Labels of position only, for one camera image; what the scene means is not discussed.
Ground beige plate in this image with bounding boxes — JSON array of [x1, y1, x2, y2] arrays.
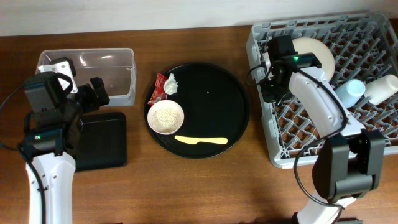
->
[[292, 37, 335, 81]]

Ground pink bowl with rice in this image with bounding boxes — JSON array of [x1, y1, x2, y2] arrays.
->
[[147, 100, 185, 135]]

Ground yellow plastic knife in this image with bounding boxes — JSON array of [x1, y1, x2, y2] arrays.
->
[[174, 135, 228, 145]]

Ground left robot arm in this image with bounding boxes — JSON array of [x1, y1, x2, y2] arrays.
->
[[17, 72, 109, 223]]

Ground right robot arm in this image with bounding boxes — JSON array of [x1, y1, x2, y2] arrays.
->
[[261, 53, 385, 223]]

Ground grey dishwasher rack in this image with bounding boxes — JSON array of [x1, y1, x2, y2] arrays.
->
[[245, 11, 398, 169]]

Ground clear plastic bin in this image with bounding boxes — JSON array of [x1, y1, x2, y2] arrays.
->
[[36, 48, 136, 106]]

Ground black rectangular tray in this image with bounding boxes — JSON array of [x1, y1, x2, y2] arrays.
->
[[75, 112, 127, 172]]

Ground red snack wrapper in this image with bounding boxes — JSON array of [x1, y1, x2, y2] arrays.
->
[[147, 73, 168, 105]]

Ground round black tray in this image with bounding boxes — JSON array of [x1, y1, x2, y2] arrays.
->
[[149, 62, 250, 159]]

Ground crumpled white tissue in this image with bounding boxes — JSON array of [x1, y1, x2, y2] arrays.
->
[[164, 73, 178, 95]]

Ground light blue cup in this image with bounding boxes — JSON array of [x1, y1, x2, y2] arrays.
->
[[335, 79, 366, 108]]

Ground cream white cup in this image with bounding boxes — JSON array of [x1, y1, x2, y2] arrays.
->
[[364, 74, 398, 105]]

